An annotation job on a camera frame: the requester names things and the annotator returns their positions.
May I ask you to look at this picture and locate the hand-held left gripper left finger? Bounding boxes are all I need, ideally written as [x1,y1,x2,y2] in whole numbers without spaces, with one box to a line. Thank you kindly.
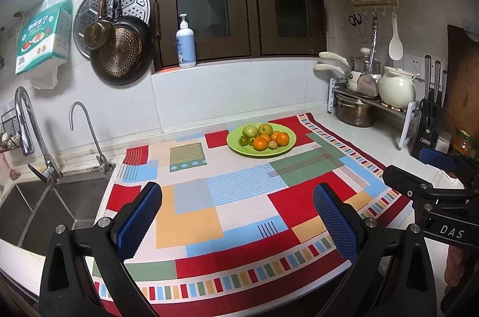
[39,181,163,317]

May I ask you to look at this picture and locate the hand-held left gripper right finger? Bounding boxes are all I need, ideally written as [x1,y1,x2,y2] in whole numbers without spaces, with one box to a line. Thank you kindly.
[312,183,448,317]

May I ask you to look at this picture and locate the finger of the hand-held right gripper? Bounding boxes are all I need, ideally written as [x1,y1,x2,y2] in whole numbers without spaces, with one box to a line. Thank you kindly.
[419,148,479,190]
[382,165,479,224]

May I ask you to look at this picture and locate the green plate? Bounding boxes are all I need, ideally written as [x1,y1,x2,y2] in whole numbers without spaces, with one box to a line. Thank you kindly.
[227,122,297,157]

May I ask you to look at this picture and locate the person's right hand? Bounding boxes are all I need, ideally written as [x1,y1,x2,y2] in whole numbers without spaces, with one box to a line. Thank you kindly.
[445,245,468,288]

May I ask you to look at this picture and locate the black knife block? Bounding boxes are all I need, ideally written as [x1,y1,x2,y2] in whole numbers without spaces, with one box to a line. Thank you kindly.
[410,98,450,158]

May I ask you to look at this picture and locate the yellow capped bottle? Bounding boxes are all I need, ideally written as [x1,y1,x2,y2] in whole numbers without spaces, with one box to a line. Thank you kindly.
[451,129,473,157]

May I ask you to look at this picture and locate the white shelf rack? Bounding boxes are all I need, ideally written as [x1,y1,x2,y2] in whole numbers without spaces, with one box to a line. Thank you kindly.
[327,78,423,149]

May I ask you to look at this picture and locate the black kitchen scissors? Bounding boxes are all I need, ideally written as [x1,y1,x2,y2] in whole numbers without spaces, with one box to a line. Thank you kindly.
[421,98,442,127]

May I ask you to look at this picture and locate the white ceramic pot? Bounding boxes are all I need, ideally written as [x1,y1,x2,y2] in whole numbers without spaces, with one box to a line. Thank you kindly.
[379,66,420,109]

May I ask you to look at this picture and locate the large steel pot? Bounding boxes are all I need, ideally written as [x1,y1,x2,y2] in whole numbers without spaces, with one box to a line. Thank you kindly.
[335,92,378,128]

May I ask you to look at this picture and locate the large dark wooden board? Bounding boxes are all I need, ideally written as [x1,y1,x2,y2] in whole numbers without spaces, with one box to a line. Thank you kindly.
[447,24,479,138]

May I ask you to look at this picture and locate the thin steel faucet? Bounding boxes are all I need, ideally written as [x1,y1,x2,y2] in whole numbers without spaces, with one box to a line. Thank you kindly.
[69,101,113,173]

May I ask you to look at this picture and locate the colourful patterned cloth mat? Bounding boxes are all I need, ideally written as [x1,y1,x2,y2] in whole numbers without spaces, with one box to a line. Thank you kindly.
[92,112,412,317]

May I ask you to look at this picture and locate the steel spatula hanging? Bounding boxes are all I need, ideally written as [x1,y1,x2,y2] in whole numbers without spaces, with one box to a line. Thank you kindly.
[356,16,382,98]

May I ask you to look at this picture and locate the steel sink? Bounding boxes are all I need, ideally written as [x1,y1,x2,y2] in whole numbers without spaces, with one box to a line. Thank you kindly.
[0,177,113,258]

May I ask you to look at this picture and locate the white rice spoon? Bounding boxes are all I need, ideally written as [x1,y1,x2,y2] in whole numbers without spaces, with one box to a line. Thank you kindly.
[388,13,404,60]

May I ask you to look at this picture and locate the large steel faucet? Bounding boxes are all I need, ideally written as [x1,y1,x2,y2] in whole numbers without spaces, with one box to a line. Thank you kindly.
[14,86,62,183]

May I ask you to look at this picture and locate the black pan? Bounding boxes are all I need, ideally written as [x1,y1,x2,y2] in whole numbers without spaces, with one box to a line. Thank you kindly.
[90,0,155,86]

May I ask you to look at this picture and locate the white plastic bag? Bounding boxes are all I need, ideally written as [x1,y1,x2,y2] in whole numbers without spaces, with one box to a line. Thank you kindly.
[28,59,66,90]

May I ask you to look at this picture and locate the blue pump soap bottle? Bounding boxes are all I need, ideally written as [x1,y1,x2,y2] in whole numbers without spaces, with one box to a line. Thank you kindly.
[176,14,197,69]

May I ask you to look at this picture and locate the small copper strainer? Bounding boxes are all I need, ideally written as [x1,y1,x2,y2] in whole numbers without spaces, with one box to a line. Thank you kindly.
[83,0,116,51]

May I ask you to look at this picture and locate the dark wooden window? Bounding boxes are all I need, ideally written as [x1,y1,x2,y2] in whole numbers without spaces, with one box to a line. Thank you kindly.
[144,0,328,76]

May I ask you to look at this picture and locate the white wall outlet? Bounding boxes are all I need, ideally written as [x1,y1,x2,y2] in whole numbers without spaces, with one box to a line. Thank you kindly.
[402,57,422,74]

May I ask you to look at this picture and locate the steel saucepan cream handle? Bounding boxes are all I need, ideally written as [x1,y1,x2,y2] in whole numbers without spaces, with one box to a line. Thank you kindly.
[313,63,362,92]
[318,48,382,74]

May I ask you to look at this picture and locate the wooden hook rail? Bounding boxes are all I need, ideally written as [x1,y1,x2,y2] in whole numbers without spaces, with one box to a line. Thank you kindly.
[354,1,399,18]

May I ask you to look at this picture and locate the black wire basket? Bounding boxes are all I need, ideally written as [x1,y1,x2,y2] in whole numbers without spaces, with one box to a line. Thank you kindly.
[0,111,23,153]

